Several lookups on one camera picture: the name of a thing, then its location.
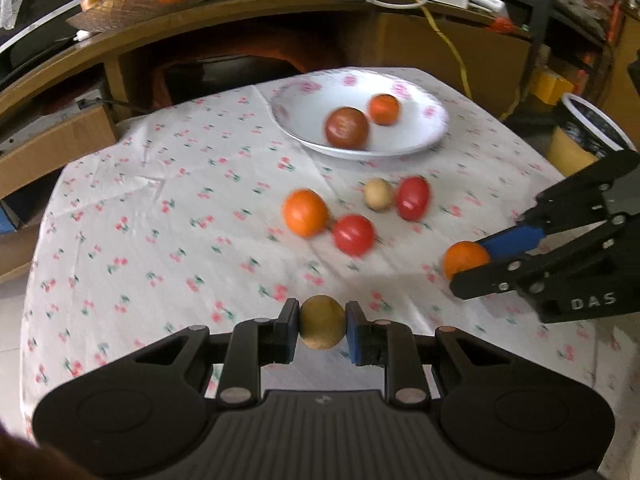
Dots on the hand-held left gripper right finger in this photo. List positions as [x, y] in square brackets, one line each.
[354, 336]

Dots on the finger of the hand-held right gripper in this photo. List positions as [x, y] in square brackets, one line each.
[515, 240]
[492, 280]

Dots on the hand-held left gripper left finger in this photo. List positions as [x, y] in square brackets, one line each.
[292, 331]

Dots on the tan round longan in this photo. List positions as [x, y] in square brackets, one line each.
[322, 322]
[378, 194]

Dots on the small orange tangerine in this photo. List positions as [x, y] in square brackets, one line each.
[305, 212]
[383, 109]
[462, 257]

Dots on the round red tomato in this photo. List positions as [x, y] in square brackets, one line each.
[353, 233]

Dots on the oblong red tomato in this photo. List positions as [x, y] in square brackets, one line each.
[412, 198]

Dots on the white floral plate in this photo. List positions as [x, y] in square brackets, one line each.
[310, 110]

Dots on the white bin with black bag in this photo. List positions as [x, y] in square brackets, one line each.
[590, 120]

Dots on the yellow box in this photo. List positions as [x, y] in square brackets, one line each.
[550, 85]

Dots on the cherry print tablecloth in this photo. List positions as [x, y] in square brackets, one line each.
[150, 210]

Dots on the dark red tomato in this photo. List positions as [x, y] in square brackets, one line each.
[347, 127]

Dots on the metal shelf rack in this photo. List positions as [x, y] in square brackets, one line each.
[542, 5]

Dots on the open wooden drawer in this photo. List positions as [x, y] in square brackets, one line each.
[50, 145]

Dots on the glass fruit dish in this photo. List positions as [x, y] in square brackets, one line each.
[130, 7]

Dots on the black flat device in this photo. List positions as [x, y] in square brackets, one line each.
[35, 15]

